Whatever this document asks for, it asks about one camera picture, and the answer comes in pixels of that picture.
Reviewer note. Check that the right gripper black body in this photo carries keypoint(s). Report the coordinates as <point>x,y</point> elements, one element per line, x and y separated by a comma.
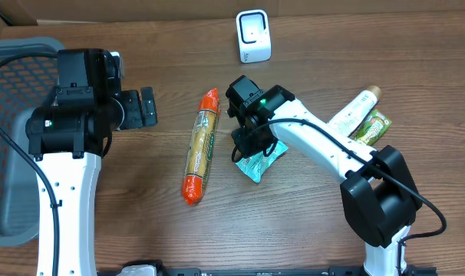
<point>255,139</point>

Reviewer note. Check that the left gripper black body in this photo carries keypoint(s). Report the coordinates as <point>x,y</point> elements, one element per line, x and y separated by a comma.
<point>132,109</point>

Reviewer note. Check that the teal snack packet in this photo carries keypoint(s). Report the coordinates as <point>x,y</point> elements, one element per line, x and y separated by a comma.
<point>255,166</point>

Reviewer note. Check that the spaghetti packet red ends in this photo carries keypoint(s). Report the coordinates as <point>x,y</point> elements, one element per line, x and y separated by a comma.
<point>201,145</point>

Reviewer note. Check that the white tube gold cap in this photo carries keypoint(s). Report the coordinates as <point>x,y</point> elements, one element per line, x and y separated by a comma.
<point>348,119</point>

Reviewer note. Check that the green drink carton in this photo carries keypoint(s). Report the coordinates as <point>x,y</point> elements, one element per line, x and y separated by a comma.
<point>373,128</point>

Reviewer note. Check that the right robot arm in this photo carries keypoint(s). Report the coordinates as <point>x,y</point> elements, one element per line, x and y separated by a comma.
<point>378,193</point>

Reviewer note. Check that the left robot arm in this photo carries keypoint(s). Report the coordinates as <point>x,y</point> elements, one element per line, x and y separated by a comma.
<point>67,139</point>

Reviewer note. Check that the white barcode scanner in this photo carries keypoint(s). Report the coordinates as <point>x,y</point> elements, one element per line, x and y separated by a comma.
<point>253,36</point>

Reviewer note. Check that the grey plastic basket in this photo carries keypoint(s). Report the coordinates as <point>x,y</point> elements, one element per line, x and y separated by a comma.
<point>24,85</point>

